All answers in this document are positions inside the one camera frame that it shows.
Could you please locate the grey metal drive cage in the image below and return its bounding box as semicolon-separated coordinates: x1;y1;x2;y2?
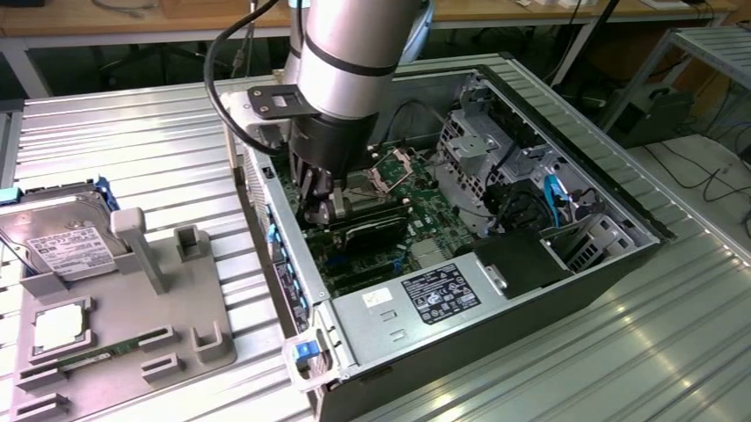
433;109;558;234

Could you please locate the black wire in case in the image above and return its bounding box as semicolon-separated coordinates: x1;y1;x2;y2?
389;100;446;144

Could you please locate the wooden desk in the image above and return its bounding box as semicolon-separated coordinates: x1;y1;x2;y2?
0;0;735;39

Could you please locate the grey parts rack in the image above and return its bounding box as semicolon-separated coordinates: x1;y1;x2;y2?
10;208;238;422

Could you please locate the black box device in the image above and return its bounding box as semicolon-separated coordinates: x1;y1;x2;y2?
609;85;697;149

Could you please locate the black chair base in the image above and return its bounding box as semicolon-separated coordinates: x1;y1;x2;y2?
96;41;229;84

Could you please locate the graphics card with metal bracket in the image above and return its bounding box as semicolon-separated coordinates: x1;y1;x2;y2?
325;206;406;252

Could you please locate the CPU socket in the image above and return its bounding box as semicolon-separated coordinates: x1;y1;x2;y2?
344;171;382;203

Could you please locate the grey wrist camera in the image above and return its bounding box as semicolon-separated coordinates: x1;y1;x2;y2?
225;83;321;155

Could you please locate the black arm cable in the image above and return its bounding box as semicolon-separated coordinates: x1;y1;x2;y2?
202;0;306;157

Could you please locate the metal socket cover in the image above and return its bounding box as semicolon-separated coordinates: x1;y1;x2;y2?
365;148;418;194

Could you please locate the grey cable coil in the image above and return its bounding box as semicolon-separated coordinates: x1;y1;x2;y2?
90;0;160;19

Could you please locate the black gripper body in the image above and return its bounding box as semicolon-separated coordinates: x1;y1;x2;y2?
286;112;380;177

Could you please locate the black floor cable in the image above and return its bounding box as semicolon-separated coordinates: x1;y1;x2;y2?
644;140;751;199

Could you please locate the green motherboard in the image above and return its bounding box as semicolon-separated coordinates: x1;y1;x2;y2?
280;144;480;294

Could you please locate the blue case latch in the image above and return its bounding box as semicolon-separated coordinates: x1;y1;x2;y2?
292;342;321;364

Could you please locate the blue disk wire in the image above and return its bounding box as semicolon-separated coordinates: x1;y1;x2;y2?
541;175;570;229

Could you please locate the open black PC case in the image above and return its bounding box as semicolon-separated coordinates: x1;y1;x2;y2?
225;63;676;422

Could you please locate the silver CPU chip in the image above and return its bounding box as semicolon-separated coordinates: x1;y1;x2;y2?
32;305;86;353

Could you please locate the silver chipset heatsink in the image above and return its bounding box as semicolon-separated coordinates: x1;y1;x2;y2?
409;239;450;265

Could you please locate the green RAM stick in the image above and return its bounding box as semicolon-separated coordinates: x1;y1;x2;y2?
57;340;145;373

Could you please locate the metal slat rack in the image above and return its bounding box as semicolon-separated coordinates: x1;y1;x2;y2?
597;25;751;133

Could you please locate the hard disk with blue carrier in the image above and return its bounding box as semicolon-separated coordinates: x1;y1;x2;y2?
0;175;133;282

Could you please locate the black expansion slot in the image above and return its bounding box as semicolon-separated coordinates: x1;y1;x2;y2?
326;261;400;291

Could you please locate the grey power supply unit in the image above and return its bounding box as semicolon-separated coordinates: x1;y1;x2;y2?
330;250;509;370

